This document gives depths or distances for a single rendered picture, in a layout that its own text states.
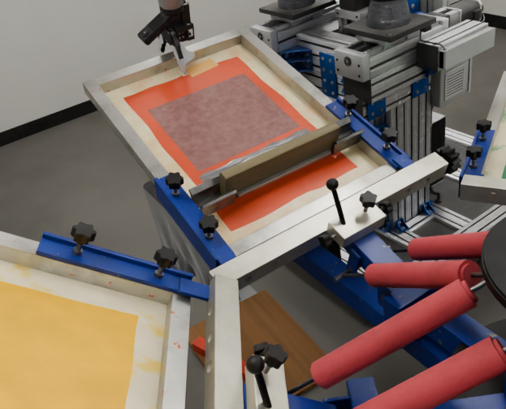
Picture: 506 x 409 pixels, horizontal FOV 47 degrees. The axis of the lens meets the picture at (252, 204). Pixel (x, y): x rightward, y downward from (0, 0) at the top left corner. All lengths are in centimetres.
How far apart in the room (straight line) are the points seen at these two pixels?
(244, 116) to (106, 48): 357
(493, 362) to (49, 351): 68
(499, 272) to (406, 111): 168
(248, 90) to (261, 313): 123
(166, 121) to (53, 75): 346
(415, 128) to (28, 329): 194
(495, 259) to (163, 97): 117
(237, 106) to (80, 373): 100
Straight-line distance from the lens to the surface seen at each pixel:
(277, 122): 170
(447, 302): 96
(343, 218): 129
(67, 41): 510
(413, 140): 262
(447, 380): 89
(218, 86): 183
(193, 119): 171
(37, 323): 107
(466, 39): 218
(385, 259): 131
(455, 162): 157
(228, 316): 108
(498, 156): 189
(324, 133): 153
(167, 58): 190
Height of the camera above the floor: 190
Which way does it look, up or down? 33 degrees down
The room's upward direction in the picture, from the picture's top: 11 degrees counter-clockwise
